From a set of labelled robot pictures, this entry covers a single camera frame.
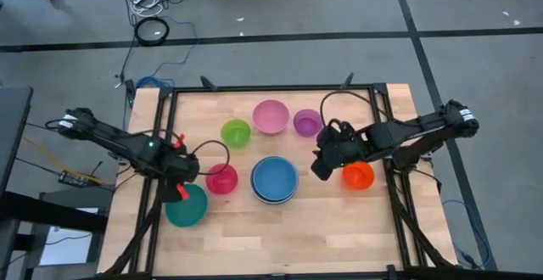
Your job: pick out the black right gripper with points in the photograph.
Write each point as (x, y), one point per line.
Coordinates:
(339, 148)

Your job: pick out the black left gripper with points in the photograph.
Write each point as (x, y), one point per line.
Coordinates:
(180, 169)

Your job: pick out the teal plastic bowl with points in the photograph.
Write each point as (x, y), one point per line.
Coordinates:
(193, 212)

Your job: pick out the small light green plastic bowl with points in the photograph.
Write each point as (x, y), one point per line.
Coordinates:
(235, 133)

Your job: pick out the pink plastic bowl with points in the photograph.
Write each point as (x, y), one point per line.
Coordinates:
(271, 116)

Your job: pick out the large white plastic bowl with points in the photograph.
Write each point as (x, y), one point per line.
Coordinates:
(273, 203)

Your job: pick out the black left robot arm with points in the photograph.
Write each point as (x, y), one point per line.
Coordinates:
(119, 144)

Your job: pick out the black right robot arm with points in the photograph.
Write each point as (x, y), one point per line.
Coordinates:
(424, 129)

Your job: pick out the small orange plastic bowl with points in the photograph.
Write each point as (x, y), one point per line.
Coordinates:
(359, 176)

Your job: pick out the small purple plastic bowl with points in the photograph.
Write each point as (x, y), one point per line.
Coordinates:
(306, 124)

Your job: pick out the small red plastic bowl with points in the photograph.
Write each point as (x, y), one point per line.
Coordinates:
(221, 180)

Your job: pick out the small black electronics box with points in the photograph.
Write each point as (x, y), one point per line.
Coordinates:
(74, 179)

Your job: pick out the white panel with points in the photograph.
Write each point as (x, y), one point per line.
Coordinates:
(68, 246)

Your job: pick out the black table beam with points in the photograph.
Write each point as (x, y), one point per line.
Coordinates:
(51, 216)

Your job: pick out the grey desk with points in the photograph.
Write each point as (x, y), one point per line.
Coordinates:
(12, 136)

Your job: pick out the black aluminium frame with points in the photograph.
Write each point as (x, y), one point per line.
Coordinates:
(275, 88)

